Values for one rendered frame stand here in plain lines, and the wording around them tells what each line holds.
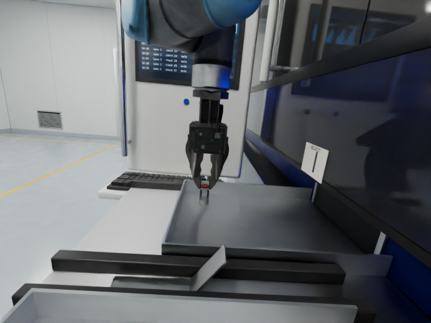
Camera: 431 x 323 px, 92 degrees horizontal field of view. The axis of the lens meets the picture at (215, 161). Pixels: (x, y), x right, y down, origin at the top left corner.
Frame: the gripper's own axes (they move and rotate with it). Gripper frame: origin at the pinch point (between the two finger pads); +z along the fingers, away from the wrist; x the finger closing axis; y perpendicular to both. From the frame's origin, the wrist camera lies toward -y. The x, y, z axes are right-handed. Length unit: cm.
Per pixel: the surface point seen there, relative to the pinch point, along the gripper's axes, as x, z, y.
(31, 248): -122, 92, -85
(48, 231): -126, 92, -106
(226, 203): 5.3, 5.3, -0.3
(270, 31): 14.5, -37.1, -16.7
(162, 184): -11.2, 3.7, -6.1
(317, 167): 20.5, -7.8, 9.2
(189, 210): -3.0, 5.2, 4.3
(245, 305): 5.3, 2.3, 28.6
